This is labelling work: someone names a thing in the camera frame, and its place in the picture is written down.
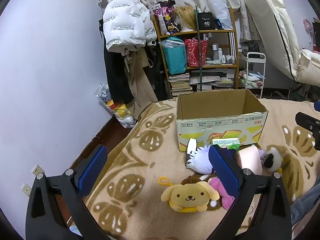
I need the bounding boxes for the beige hanging trousers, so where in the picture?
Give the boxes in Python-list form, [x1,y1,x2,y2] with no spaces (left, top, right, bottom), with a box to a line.
[124,47,158,115]

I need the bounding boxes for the green pole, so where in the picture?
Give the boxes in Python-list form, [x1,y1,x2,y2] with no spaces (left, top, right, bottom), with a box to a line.
[194,5,204,92]

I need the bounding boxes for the cream mattress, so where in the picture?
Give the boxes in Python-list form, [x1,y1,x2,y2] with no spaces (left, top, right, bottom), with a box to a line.
[244,0,320,85]

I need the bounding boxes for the green tissue pack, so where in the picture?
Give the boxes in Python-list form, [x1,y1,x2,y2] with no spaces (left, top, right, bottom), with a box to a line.
[211,137,241,148]

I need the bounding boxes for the black box with white label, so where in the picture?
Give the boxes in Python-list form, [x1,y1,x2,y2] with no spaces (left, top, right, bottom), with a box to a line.
[197,12,217,30]

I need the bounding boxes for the white plastic bag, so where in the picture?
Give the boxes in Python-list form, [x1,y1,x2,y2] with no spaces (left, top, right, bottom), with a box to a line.
[207,0,234,30]

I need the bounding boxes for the pale pink soft pack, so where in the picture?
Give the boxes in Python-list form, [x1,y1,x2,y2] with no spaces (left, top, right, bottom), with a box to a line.
[236,145,263,176]

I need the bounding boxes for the yellow dog plush toy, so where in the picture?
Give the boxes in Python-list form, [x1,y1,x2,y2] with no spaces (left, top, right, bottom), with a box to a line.
[159,177,220,213]

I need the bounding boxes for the pink plush toy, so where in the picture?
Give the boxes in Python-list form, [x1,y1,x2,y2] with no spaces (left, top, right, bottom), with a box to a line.
[209,177,235,210]

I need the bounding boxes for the brown plush toy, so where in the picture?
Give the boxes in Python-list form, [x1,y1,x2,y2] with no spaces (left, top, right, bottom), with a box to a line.
[180,174,213,187]

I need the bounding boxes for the white metal cart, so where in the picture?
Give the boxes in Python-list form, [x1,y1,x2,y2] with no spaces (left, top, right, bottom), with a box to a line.
[239,52,267,98]

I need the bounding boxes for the small pink fan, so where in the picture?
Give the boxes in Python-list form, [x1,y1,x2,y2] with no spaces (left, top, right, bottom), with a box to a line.
[302,17,317,48]

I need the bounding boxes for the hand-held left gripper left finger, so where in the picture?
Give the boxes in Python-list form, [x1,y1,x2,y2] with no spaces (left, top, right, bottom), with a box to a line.
[25,144,113,240]

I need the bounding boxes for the black and white packet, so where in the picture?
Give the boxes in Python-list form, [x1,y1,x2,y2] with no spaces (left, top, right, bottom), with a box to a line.
[185,138,199,167]

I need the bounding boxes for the person's jeans leg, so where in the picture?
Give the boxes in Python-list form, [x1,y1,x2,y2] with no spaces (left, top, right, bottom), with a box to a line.
[290,187,320,227]

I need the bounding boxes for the white-haired purple plush doll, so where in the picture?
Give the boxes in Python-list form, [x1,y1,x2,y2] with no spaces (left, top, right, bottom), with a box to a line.
[186,145,237,175]

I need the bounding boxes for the teal bag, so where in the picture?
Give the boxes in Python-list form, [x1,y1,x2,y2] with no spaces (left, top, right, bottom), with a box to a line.
[162,39,188,75]

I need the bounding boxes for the pile of papers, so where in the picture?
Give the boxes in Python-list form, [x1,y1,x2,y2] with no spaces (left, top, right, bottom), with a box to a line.
[189,69,235,90]

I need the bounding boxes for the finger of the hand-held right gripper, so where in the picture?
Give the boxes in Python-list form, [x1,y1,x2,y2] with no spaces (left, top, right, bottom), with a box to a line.
[295,112,320,152]

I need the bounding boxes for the purple cartoon print bag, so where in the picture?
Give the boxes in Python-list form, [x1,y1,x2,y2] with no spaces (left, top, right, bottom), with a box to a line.
[153,0,177,35]

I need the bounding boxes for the clear plastic bag of toys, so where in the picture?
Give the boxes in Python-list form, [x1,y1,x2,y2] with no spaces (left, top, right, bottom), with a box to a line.
[95,82,137,128]

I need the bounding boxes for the stack of books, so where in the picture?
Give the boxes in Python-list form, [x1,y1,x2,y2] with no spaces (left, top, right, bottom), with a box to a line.
[168,73,192,97]

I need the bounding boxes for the wooden shelf unit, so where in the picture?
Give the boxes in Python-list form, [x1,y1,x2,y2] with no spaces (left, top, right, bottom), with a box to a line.
[152,6,239,98]

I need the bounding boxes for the row of cosmetic bottles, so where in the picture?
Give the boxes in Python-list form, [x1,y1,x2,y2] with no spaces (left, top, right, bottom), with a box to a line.
[211,44,235,64]

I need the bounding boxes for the fluffy white black penguin plush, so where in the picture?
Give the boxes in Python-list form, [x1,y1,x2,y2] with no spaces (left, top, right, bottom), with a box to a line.
[262,147,284,173]

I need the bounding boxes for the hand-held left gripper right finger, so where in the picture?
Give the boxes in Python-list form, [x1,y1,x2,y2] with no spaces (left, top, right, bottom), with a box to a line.
[208,145,292,240]

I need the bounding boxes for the white puffer jacket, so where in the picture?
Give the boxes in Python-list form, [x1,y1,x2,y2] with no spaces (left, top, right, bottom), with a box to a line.
[102,0,158,53]

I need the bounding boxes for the black hanging coat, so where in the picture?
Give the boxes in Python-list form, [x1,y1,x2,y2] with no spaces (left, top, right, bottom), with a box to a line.
[99,19,135,104]

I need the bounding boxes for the cardboard box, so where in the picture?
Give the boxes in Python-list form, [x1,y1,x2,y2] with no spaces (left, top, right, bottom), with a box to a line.
[176,89,269,152]

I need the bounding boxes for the cream folded duvet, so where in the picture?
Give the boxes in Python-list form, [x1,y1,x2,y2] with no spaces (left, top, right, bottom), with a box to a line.
[296,49,320,85]

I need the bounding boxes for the beige patterned blanket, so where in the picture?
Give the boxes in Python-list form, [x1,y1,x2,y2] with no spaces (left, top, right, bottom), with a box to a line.
[67,96,320,240]

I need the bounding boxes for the red patterned bag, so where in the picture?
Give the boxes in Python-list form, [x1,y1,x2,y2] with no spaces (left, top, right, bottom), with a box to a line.
[184,39,208,67]

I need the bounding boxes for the blonde wig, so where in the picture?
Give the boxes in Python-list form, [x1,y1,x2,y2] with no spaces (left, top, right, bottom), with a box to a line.
[174,6,198,32]

